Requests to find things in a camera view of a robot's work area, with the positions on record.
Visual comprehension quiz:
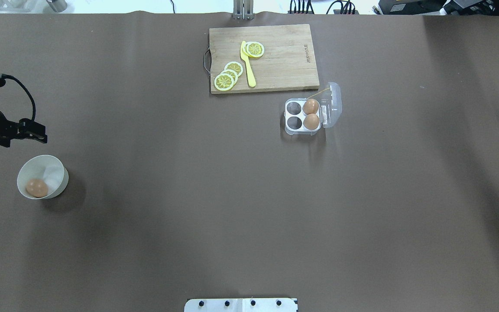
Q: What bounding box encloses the white bowl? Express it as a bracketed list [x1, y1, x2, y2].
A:
[16, 155, 69, 200]

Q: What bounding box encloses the brown egg in box front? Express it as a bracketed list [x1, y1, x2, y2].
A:
[303, 113, 321, 131]

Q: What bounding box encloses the lemon slice middle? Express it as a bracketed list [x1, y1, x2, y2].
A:
[222, 69, 238, 83]

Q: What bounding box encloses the lemon slice rear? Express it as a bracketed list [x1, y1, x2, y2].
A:
[224, 61, 244, 77]

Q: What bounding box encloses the yellow plastic knife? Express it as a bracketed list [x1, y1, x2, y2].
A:
[240, 41, 257, 88]

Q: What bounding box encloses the lemon slice near knife tip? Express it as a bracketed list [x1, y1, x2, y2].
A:
[244, 41, 265, 59]

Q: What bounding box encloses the aluminium frame post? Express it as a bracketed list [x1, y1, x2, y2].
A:
[232, 0, 255, 20]

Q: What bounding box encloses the lemon slice front left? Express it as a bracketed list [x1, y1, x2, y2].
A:
[214, 73, 235, 91]

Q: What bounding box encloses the brown egg from bowl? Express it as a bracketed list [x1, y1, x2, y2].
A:
[26, 179, 49, 198]

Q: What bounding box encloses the clear plastic egg box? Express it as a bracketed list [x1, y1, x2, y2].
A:
[283, 82, 343, 136]

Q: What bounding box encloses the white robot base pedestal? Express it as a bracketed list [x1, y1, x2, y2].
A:
[184, 297, 299, 312]

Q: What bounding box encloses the brown egg in box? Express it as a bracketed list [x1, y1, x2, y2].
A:
[303, 113, 321, 131]
[302, 98, 320, 115]

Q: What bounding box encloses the wooden cutting board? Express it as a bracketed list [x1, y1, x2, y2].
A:
[209, 24, 320, 94]

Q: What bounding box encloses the brown egg in box rear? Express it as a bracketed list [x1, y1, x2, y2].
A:
[302, 98, 320, 115]

